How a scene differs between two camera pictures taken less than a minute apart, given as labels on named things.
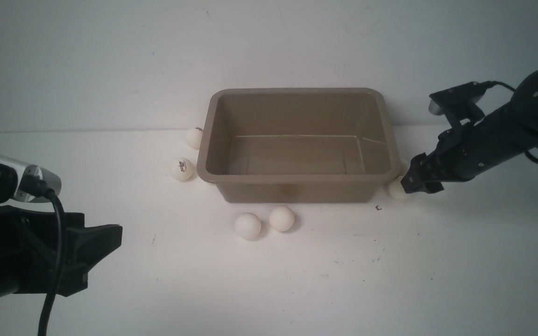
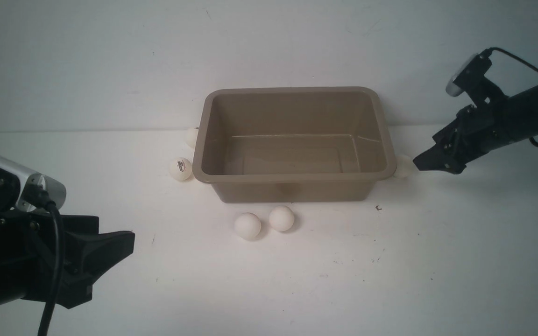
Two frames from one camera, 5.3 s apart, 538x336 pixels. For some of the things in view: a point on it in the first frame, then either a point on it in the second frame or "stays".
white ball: (396, 190) → (404, 166)
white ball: (248, 226) stays
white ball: (281, 218) stays
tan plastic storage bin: (299, 145) stays
